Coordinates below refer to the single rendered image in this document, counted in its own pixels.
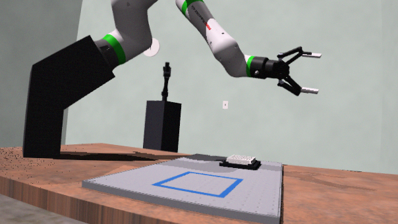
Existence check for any blue tape outline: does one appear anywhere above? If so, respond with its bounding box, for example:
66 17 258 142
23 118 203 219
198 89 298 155
151 171 243 198

